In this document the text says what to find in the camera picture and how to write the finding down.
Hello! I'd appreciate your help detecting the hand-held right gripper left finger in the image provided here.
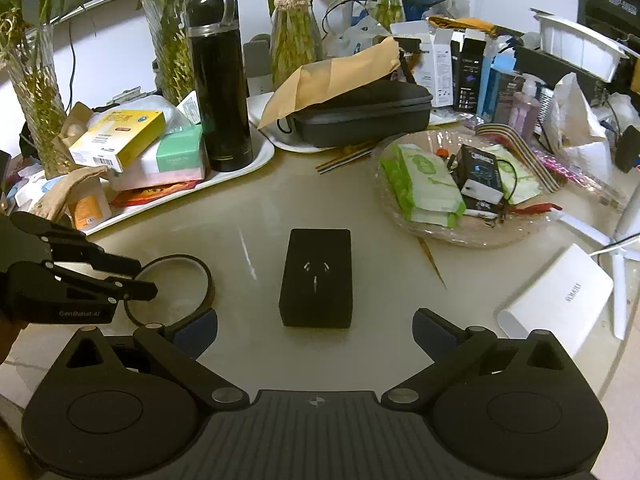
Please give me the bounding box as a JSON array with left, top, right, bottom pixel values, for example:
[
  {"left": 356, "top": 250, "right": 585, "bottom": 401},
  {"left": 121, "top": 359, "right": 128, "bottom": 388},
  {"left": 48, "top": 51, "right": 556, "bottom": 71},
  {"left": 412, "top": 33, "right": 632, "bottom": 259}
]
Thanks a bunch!
[{"left": 52, "top": 307, "right": 251, "bottom": 413}]

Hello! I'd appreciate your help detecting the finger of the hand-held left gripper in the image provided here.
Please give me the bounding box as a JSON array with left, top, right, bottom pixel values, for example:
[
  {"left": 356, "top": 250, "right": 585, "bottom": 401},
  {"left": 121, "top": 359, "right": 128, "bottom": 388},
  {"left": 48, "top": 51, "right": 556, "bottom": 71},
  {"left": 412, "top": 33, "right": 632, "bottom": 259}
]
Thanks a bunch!
[
  {"left": 6, "top": 261, "right": 159, "bottom": 302},
  {"left": 10, "top": 211, "right": 144, "bottom": 279}
]

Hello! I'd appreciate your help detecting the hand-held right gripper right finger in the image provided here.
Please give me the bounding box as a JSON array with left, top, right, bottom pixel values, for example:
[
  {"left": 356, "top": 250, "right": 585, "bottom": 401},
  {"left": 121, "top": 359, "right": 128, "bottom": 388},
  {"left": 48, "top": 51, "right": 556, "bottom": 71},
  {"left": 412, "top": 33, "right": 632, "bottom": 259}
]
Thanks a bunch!
[{"left": 381, "top": 307, "right": 582, "bottom": 409}]

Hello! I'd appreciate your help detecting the amber tape roll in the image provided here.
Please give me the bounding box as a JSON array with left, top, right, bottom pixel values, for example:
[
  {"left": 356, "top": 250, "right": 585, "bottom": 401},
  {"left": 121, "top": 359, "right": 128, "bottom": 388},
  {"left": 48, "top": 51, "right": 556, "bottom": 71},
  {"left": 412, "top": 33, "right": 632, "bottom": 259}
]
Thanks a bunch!
[{"left": 124, "top": 255, "right": 217, "bottom": 327}]

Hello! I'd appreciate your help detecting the black power adapter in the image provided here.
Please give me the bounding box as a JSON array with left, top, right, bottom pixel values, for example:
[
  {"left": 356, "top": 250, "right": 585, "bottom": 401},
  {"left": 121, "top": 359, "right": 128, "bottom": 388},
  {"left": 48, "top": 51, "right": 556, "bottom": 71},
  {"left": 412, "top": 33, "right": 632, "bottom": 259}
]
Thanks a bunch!
[{"left": 279, "top": 228, "right": 354, "bottom": 330}]

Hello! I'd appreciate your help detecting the orange sachet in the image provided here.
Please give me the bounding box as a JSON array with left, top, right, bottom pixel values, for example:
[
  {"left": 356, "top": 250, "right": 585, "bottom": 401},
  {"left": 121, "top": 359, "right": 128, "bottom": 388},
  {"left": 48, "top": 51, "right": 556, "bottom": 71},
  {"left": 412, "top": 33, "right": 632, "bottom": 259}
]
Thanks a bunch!
[{"left": 67, "top": 187, "right": 113, "bottom": 231}]

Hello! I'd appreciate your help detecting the thin brown stick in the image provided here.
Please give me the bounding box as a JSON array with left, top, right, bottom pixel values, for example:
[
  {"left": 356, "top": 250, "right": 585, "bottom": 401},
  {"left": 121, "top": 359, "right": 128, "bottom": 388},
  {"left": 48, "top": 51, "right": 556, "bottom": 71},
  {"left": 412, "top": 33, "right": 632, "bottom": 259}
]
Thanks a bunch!
[{"left": 417, "top": 235, "right": 448, "bottom": 291}]

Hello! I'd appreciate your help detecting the red flat packet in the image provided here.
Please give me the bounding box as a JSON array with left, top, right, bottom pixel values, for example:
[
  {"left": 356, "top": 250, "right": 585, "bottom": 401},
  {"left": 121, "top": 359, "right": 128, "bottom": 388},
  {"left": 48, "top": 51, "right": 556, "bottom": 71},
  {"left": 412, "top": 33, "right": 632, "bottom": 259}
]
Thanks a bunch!
[{"left": 112, "top": 180, "right": 196, "bottom": 208}]

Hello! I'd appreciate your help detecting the clear glass plate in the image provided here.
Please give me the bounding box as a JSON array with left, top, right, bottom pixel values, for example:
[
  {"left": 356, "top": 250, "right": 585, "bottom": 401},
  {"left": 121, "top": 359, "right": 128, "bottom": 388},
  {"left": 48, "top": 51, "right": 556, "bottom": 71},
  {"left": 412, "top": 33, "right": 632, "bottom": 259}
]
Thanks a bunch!
[{"left": 372, "top": 129, "right": 568, "bottom": 248}]

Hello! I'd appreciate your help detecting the yellow medicine box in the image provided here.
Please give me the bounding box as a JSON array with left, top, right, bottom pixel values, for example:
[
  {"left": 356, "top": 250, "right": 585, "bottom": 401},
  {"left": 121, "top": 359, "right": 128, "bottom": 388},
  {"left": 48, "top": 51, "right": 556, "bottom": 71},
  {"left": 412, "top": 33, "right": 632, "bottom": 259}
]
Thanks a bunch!
[{"left": 68, "top": 110, "right": 167, "bottom": 173}]

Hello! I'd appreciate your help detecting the white power bank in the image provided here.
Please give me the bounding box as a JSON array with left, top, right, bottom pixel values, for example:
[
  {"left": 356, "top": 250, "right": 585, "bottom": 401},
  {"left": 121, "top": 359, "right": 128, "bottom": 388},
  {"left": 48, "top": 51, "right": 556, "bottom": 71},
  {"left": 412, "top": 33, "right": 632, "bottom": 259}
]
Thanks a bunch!
[{"left": 496, "top": 243, "right": 614, "bottom": 358}]

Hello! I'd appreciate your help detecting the green tissue pack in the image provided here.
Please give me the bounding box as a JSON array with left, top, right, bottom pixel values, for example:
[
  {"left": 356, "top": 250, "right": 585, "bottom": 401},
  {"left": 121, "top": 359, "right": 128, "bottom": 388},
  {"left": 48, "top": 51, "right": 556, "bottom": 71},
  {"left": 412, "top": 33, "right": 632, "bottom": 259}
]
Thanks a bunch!
[{"left": 155, "top": 124, "right": 207, "bottom": 173}]

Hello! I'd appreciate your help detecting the brown paper bag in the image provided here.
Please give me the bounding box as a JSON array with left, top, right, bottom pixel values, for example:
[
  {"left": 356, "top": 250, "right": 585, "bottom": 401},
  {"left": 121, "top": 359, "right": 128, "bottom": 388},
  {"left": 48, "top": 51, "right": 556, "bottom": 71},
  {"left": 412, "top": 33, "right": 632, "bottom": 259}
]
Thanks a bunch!
[{"left": 50, "top": 102, "right": 96, "bottom": 161}]

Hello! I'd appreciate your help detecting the green wipes packet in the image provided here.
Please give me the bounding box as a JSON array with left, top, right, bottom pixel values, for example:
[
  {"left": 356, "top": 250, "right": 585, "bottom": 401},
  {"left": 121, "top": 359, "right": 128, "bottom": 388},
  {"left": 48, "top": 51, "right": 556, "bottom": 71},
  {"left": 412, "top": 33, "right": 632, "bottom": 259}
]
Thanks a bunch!
[
  {"left": 380, "top": 144, "right": 466, "bottom": 228},
  {"left": 492, "top": 144, "right": 542, "bottom": 206}
]

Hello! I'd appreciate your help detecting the black printed carton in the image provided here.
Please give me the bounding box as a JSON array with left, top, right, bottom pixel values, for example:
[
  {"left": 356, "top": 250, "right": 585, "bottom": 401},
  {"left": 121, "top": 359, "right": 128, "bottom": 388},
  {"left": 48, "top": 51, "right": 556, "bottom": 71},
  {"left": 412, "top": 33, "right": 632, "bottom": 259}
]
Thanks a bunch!
[{"left": 452, "top": 145, "right": 507, "bottom": 211}]

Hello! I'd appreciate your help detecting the clear white wrapper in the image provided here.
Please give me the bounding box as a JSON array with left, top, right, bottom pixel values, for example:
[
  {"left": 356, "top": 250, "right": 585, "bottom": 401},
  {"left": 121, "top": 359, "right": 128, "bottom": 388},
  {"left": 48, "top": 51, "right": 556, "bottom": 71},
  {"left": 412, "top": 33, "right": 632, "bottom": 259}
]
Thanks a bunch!
[{"left": 175, "top": 91, "right": 203, "bottom": 126}]

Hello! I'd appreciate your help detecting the white tray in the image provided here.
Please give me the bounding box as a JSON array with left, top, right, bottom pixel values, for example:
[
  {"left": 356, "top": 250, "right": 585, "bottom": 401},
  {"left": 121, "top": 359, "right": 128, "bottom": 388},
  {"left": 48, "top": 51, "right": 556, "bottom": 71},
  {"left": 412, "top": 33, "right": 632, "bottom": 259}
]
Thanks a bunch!
[{"left": 85, "top": 135, "right": 276, "bottom": 236}]

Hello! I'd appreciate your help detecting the white tripod gimbal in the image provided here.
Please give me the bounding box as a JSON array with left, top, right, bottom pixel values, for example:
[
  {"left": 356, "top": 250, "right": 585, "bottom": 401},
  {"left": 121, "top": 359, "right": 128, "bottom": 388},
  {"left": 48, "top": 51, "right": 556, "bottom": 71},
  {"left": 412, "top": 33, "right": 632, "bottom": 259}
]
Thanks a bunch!
[{"left": 555, "top": 200, "right": 640, "bottom": 341}]

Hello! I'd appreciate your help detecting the black thermos bottle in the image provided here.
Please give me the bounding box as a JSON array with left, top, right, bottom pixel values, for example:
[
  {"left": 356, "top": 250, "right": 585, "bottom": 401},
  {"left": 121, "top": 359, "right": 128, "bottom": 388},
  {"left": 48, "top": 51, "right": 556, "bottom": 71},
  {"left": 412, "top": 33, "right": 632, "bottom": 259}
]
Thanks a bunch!
[{"left": 186, "top": 0, "right": 253, "bottom": 173}]

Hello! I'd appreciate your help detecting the black zip case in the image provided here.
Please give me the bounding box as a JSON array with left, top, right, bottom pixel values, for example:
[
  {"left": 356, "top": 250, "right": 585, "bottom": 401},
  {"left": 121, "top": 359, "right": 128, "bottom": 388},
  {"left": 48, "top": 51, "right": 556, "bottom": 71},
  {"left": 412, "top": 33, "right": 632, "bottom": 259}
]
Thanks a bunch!
[{"left": 285, "top": 80, "right": 433, "bottom": 148}]

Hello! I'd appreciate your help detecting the pink soap bottle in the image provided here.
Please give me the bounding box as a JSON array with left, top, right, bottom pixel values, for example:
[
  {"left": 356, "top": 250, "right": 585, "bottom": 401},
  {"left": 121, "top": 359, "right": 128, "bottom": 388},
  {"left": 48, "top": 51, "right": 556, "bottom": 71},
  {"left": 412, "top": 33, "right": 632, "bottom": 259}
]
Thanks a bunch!
[{"left": 507, "top": 72, "right": 543, "bottom": 143}]

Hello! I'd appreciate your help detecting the white crumpled bag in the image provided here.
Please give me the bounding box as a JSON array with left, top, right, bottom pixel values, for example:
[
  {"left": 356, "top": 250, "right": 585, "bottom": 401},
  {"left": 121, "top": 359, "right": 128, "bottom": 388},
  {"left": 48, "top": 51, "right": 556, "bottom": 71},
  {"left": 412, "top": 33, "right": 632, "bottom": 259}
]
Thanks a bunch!
[{"left": 542, "top": 72, "right": 613, "bottom": 186}]

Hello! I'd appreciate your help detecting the blue tall carton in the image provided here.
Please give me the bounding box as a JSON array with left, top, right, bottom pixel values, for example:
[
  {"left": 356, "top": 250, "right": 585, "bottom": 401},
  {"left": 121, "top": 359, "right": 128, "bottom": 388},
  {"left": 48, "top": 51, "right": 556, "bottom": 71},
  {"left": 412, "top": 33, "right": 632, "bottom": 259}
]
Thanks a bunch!
[{"left": 477, "top": 55, "right": 521, "bottom": 121}]

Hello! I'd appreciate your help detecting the black tall carton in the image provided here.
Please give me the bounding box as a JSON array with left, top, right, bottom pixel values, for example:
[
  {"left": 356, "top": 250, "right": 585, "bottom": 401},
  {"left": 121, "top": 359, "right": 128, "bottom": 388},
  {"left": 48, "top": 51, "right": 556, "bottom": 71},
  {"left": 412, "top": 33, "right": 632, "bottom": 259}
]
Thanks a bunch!
[{"left": 452, "top": 30, "right": 488, "bottom": 111}]

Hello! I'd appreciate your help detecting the white tall carton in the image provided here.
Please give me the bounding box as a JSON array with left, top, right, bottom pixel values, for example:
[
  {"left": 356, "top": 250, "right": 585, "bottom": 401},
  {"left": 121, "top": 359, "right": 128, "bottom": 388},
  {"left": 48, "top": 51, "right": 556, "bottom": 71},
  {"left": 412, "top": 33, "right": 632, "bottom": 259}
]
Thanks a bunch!
[{"left": 392, "top": 22, "right": 453, "bottom": 108}]

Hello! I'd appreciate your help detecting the brown paper envelope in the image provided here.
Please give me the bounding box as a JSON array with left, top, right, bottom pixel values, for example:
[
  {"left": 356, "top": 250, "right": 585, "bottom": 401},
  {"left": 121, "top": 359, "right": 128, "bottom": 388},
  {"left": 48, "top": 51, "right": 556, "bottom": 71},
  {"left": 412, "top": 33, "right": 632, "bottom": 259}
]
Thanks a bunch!
[{"left": 257, "top": 36, "right": 403, "bottom": 130}]

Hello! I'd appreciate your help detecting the round glass vase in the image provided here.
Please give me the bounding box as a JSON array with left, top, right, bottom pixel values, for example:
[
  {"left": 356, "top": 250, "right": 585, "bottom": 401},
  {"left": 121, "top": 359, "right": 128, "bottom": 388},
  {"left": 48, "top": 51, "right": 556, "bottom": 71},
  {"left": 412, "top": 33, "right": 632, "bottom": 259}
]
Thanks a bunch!
[{"left": 270, "top": 0, "right": 324, "bottom": 88}]

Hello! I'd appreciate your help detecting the white takeaway bowl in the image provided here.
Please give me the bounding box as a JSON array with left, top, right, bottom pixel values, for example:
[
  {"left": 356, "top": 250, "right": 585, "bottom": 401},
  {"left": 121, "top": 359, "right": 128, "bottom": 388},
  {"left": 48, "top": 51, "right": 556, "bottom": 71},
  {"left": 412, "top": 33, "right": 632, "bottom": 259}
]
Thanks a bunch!
[{"left": 531, "top": 9, "right": 636, "bottom": 83}]

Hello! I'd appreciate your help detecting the burlap drawstring pouch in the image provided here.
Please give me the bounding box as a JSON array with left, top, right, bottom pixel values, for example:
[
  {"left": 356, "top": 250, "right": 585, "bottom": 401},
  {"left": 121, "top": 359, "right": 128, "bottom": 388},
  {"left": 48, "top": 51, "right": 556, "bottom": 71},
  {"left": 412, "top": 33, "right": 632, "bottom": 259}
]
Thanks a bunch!
[{"left": 30, "top": 165, "right": 108, "bottom": 226}]

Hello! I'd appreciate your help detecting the rainbow ribbon cable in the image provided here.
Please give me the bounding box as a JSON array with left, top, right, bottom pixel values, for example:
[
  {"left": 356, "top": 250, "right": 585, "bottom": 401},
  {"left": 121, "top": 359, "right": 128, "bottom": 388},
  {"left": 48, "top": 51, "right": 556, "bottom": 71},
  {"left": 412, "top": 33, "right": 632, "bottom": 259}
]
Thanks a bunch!
[
  {"left": 315, "top": 142, "right": 378, "bottom": 176},
  {"left": 475, "top": 122, "right": 563, "bottom": 193}
]

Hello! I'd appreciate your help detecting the white cable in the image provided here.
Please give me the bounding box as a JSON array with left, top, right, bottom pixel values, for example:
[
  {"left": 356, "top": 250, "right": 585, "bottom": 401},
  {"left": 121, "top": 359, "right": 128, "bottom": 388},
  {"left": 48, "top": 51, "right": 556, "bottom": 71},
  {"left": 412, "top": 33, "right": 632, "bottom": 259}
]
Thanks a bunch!
[{"left": 595, "top": 232, "right": 640, "bottom": 257}]

